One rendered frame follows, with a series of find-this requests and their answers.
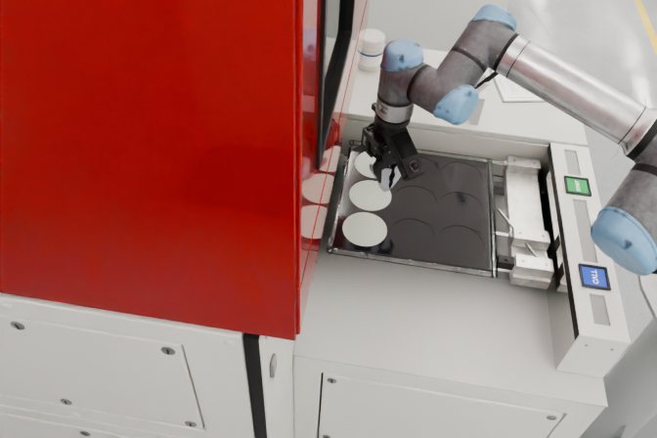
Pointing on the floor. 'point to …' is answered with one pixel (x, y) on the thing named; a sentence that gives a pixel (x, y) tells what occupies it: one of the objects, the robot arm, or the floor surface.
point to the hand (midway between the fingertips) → (388, 189)
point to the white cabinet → (421, 407)
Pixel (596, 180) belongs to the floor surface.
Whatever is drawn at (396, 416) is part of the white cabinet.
